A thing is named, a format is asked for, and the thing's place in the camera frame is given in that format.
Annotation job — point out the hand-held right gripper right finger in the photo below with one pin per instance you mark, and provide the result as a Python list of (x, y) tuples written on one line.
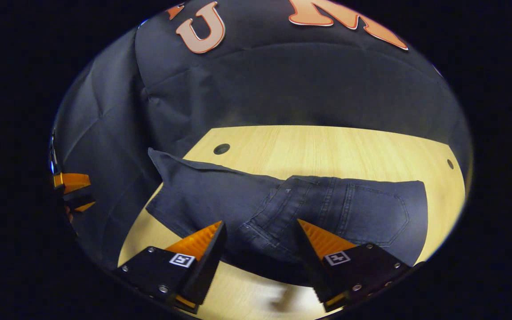
[(318, 266)]

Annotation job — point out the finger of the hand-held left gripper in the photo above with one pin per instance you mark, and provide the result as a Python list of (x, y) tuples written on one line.
[(83, 206), (71, 181)]

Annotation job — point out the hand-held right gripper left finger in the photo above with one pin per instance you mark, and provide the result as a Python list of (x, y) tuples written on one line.
[(207, 262)]

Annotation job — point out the dark denim jeans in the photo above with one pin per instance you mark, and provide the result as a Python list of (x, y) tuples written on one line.
[(349, 209)]

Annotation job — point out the black backdrop cloth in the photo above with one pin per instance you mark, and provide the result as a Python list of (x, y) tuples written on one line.
[(282, 80)]

